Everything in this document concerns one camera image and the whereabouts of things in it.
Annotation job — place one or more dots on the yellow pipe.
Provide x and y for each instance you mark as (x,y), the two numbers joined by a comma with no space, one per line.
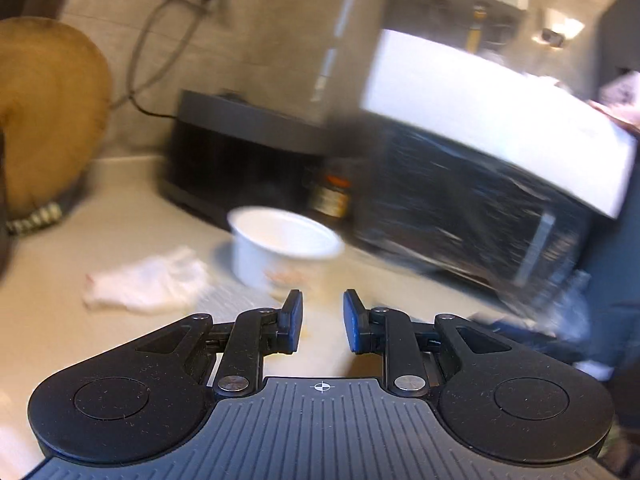
(477,30)

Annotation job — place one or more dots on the glass jar orange label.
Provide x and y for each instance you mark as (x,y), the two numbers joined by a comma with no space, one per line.
(330,197)

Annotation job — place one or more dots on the black microwave oven white top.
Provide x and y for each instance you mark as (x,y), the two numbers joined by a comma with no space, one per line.
(475,185)

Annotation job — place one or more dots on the small wall fixture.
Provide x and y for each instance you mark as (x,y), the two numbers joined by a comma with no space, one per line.
(557,32)

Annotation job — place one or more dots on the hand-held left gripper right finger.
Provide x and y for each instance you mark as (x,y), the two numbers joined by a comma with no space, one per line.
(352,320)

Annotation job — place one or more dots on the crumpled white tissue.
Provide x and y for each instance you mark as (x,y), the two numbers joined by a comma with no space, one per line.
(150,280)

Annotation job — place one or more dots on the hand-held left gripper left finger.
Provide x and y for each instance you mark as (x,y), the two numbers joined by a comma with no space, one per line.
(295,320)

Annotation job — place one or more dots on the white paper bowl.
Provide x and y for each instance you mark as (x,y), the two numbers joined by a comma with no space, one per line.
(270,252)

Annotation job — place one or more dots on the dark grey box appliance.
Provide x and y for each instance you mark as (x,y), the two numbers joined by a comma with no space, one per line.
(235,160)

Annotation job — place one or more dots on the tan rounded object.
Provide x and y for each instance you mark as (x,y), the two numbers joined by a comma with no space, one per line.
(50,110)

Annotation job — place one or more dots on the pink patterned cloth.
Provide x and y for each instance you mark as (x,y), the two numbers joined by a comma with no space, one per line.
(620,97)

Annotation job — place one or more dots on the dark blue cloth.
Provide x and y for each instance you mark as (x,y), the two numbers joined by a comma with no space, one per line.
(560,325)

